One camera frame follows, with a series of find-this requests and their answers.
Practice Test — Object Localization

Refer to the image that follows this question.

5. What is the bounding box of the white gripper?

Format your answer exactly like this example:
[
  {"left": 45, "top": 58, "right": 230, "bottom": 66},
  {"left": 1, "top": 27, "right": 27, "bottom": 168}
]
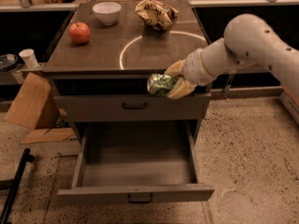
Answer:
[{"left": 164, "top": 49, "right": 216, "bottom": 100}]

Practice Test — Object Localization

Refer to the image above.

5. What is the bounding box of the green soda can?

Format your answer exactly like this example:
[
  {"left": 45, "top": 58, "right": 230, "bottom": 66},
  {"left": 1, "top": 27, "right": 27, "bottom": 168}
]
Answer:
[{"left": 147, "top": 74, "right": 179, "bottom": 96}]

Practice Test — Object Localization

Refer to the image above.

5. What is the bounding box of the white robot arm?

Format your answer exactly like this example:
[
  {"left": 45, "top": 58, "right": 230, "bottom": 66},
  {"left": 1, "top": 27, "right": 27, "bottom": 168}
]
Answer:
[{"left": 165, "top": 14, "right": 299, "bottom": 99}]

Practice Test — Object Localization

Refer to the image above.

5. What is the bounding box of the grey drawer cabinet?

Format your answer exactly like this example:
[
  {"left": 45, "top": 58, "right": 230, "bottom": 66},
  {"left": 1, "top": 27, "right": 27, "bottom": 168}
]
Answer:
[{"left": 44, "top": 1, "right": 209, "bottom": 138}]

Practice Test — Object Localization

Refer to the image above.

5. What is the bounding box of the open grey middle drawer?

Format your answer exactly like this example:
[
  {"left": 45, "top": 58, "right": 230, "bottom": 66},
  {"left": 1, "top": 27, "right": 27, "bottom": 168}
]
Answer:
[{"left": 58, "top": 120, "right": 215, "bottom": 204}]

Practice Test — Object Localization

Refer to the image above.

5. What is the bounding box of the closed grey top drawer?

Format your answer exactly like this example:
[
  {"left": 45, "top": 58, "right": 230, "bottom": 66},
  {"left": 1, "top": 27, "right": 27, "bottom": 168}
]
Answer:
[{"left": 55, "top": 93, "right": 210, "bottom": 122}]

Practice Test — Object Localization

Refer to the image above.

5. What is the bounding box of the yellow chip bag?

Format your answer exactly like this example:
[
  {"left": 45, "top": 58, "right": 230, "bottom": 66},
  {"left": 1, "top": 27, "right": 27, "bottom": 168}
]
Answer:
[{"left": 135, "top": 0, "right": 178, "bottom": 31}]

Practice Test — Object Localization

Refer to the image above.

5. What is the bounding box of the white bowl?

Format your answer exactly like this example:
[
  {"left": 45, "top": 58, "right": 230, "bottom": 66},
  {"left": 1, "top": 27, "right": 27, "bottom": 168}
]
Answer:
[{"left": 93, "top": 2, "right": 121, "bottom": 25}]

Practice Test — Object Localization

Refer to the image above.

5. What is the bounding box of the red apple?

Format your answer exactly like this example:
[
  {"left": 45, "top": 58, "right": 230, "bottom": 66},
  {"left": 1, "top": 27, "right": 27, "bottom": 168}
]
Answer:
[{"left": 68, "top": 21, "right": 91, "bottom": 45}]

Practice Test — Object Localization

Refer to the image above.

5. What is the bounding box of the cardboard box at right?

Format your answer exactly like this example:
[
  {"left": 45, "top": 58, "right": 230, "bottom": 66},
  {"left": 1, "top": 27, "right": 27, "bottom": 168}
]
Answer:
[{"left": 279, "top": 88, "right": 299, "bottom": 125}]

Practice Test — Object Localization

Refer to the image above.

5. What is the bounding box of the flat cardboard sheet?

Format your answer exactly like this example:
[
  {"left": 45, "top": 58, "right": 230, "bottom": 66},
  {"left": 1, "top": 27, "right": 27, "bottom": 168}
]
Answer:
[{"left": 20, "top": 128, "right": 75, "bottom": 145}]

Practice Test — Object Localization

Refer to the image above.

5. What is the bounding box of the brown cardboard box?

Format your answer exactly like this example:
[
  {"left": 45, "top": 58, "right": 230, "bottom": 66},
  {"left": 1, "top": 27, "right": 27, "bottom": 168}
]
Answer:
[{"left": 5, "top": 73, "right": 58, "bottom": 129}]

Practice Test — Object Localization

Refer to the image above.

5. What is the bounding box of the white paper cup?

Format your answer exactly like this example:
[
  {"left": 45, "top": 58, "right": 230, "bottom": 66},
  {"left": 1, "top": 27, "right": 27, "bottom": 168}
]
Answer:
[{"left": 19, "top": 49, "right": 39, "bottom": 68}]

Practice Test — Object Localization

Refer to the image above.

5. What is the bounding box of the black metal stand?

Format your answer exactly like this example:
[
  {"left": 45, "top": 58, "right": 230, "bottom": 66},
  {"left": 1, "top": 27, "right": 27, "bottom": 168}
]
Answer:
[{"left": 0, "top": 148, "right": 35, "bottom": 224}]

